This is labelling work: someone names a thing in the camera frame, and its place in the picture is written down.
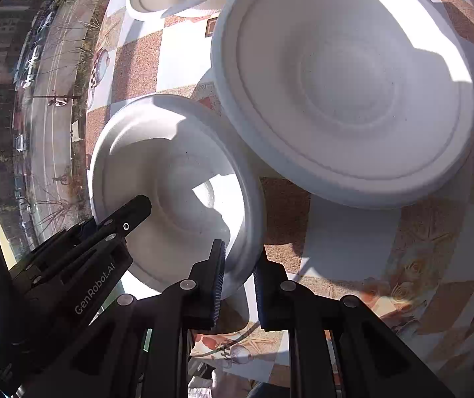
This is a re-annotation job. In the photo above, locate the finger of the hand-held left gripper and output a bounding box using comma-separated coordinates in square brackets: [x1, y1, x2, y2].
[94, 194, 152, 244]

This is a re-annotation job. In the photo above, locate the patterned checkered tablecloth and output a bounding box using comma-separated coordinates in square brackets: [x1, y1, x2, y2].
[84, 0, 474, 387]

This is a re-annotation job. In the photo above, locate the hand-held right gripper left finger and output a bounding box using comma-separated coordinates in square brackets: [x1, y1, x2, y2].
[25, 239, 226, 398]

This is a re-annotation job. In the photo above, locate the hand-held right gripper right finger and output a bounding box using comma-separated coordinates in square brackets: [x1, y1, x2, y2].
[252, 252, 455, 398]

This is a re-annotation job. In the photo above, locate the small white disposable bowl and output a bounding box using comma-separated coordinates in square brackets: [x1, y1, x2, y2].
[89, 94, 267, 300]

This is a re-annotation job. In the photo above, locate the large white disposable bowl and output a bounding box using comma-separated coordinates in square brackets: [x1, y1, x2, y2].
[211, 0, 474, 210]

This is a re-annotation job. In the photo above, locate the parked white car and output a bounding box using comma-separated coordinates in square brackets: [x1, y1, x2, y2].
[25, 45, 43, 76]

